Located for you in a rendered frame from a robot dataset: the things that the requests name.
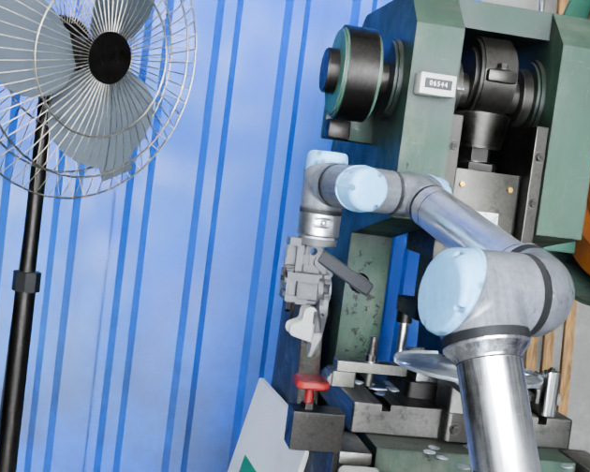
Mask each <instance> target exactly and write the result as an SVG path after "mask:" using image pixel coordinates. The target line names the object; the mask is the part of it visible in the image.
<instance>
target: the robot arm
mask: <svg viewBox="0 0 590 472"><path fill-rule="evenodd" d="M303 173H304V176H303V183H302V197H301V205H300V210H299V218H298V226H297V232H298V233H299V234H300V235H298V236H297V237H295V236H288V238H287V246H286V254H285V260H284V267H282V270H281V275H280V285H279V292H278V296H280V297H281V298H282V299H283V300H284V301H285V302H293V303H294V304H301V305H302V306H301V308H300V313H299V315H298V316H297V317H295V318H293V319H290V320H288V321H287V323H286V330H287V331H288V332H289V334H290V335H292V336H294V337H297V338H299V339H302V340H304V341H306V342H307V356H308V357H312V356H313V354H314V353H315V352H316V350H317V349H318V346H319V343H320V340H321V337H322V333H323V331H324V327H325V323H326V318H327V314H328V306H329V301H330V298H331V293H332V280H331V278H332V273H334V274H336V275H337V276H339V277H340V278H341V279H343V280H344V281H346V282H347V283H348V284H349V286H350V288H351V289H352V290H353V291H354V292H356V293H362V294H364V295H368V294H369V293H370V292H371V290H372V289H373V287H374V285H373V284H372V283H371V282H369V281H370V280H369V278H368V276H367V275H366V274H364V273H356V272H355V271H353V270H352V269H350V268H349V267H348V266H347V265H346V264H344V263H343V262H342V261H340V260H339V259H337V258H336V257H334V256H333V255H331V254H330V253H329V252H327V251H326V250H324V247H329V248H336V244H337V241H336V240H335V239H337V238H338V237H339V230H340V223H341V216H342V210H343V209H347V210H350V211H352V212H356V213H366V212H370V213H379V214H395V215H403V216H406V217H408V218H409V219H411V220H412V221H413V222H415V223H416V224H417V225H419V226H420V227H421V228H423V229H424V230H425V231H427V232H428V233H429V234H430V235H432V236H433V237H434V238H435V239H437V240H438V241H439V242H441V243H442V244H443V245H445V246H446V247H447V248H448V249H446V250H444V251H442V252H440V253H439V254H438V255H437V256H435V257H434V258H433V260H432V261H431V262H430V264H429V265H428V267H427V268H426V271H425V274H424V276H423V277H422V279H421V281H420V288H419V295H418V310H419V315H420V321H421V323H422V324H423V325H424V326H425V329H426V330H427V331H429V332H432V333H433V334H435V335H440V338H441V345H442V351H443V354H444V355H445V356H446V357H447V358H448V359H450V360H451V361H453V362H454V363H455V365H456V368H457V375H458V381H459V388H460V394H461V401H462V408H463V414H464V420H465V432H466V439H467V446H468V452H469V459H470V465H471V472H541V469H540V463H539V457H538V447H537V441H536V436H535V430H534V424H533V419H532V413H531V407H530V402H529V396H528V390H527V385H526V379H525V373H524V363H523V354H524V353H525V351H526V350H527V349H528V347H529V346H530V345H531V342H532V341H531V337H539V336H542V335H545V334H547V333H549V332H552V331H554V330H556V329H557V328H558V327H559V326H560V325H561V324H562V323H563V322H564V321H565V320H566V319H567V317H568V315H569V313H570V311H571V309H572V306H573V303H574V298H575V288H574V284H573V280H572V278H571V275H570V273H569V272H568V269H567V268H566V267H565V266H564V264H563V263H562V262H561V261H560V260H559V259H557V258H556V257H554V256H553V255H552V254H550V253H549V252H547V251H546V250H544V249H543V248H541V247H540V246H538V245H536V244H534V243H521V242H520V241H518V240H517V239H515V238H514V237H513V236H511V235H510V234H508V233H507V232H505V231H504V230H503V229H501V228H500V227H499V226H497V225H496V224H494V223H493V222H491V221H490V220H489V219H487V218H486V217H484V216H483V215H481V214H479V213H478V212H477V211H475V210H474V209H472V208H471V207H469V206H468V205H466V204H465V203H464V202H462V201H461V200H459V199H457V198H456V197H454V196H453V195H452V191H451V188H450V185H449V183H448V182H447V181H446V180H444V179H443V178H439V177H435V176H434V175H430V174H416V173H409V172H401V171H395V170H383V169H376V168H371V167H368V166H364V165H355V166H354V165H348V156H347V155H346V154H342V153H336V152H328V151H319V150H312V151H310V152H309V153H308V154H307V158H306V164H305V168H304V169H303ZM313 248H314V249H315V251H314V253H313V254H311V253H310V251H311V249H313ZM319 263H320V264H319ZM322 265H323V266H324V267H323V266H322ZM326 268H327V269H328V270H327V269H326ZM329 270H330V271H331V272H330V271H329Z"/></svg>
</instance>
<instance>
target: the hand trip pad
mask: <svg viewBox="0 0 590 472"><path fill-rule="evenodd" d="M292 381H293V383H294V384H295V385H296V387H297V388H299V389H303V390H305V395H304V402H306V403H310V404H311V403H313V398H314V391H327V390H328V389H329V387H330V383H329V381H328V380H327V379H326V378H325V377H324V376H321V375H314V374H304V373H297V374H294V375H293V378H292Z"/></svg>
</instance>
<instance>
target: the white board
mask: <svg viewBox="0 0 590 472"><path fill-rule="evenodd" d="M287 414H288V404H287V403H286V402H285V401H284V399H283V398H282V397H281V396H280V395H279V394H278V393H277V392H276V391H275V390H274V389H273V387H272V386H271V385H270V384H269V383H268V382H267V381H266V380H265V379H264V378H260V379H259V380H258V384H257V387H256V390H255V393H254V396H253V399H252V402H251V405H250V407H249V410H248V412H247V415H246V418H245V421H244V424H243V429H242V431H241V434H240V437H239V440H238V443H237V446H236V449H235V451H234V453H233V456H232V459H231V462H230V465H229V470H228V472H303V471H304V468H305V465H306V462H307V459H308V455H309V451H307V450H290V449H289V448H288V446H287V444H286V442H285V440H284V436H285V430H286V422H287Z"/></svg>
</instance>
